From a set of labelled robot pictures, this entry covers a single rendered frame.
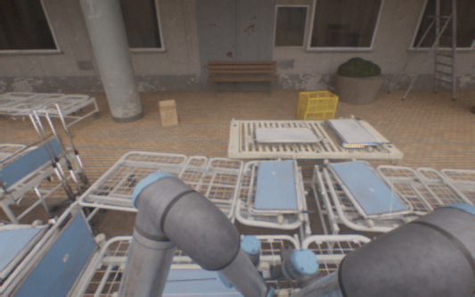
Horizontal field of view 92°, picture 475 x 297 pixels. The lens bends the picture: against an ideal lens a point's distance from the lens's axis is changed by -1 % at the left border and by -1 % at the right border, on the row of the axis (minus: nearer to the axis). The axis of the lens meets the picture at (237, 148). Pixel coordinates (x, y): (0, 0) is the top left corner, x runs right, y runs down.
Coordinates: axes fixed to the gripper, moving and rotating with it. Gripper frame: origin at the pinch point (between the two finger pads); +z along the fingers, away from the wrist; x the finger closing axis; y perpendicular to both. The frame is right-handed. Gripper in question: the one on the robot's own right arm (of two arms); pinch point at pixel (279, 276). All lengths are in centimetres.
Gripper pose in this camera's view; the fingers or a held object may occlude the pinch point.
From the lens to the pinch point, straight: 126.9
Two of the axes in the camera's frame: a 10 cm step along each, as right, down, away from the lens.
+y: 0.9, 8.0, -5.9
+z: -1.6, 6.0, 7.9
